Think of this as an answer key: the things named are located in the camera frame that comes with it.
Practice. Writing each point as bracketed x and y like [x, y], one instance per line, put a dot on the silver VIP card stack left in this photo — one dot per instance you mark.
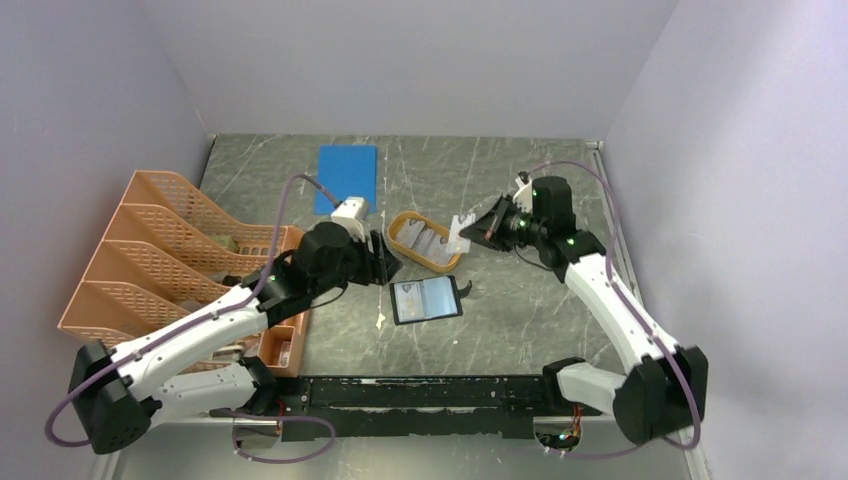
[410, 231]

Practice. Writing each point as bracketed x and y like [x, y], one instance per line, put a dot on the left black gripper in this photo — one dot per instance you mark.
[386, 265]

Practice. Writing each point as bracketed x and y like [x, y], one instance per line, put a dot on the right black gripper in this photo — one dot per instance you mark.
[487, 230]

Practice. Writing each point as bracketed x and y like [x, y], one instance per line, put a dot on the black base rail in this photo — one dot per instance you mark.
[317, 407]

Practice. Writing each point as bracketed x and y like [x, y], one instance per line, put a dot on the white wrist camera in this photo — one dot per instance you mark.
[524, 192]
[350, 214]

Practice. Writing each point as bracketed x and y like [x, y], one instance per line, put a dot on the black card holder wallet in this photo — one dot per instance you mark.
[442, 298]

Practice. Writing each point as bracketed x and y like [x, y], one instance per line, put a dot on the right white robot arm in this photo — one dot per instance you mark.
[663, 387]

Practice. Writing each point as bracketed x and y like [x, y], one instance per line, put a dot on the blue flat mat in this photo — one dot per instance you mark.
[349, 171]

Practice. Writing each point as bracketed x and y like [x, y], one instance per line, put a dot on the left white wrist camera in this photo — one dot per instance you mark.
[350, 214]

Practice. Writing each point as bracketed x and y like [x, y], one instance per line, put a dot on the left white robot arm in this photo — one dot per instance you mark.
[120, 393]

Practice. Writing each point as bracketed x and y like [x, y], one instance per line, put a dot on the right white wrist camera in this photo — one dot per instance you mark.
[524, 192]

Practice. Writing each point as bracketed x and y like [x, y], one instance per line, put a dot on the orange mesh file rack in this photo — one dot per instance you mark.
[166, 246]

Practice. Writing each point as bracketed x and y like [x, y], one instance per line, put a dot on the yellow oval tray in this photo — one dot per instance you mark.
[423, 241]

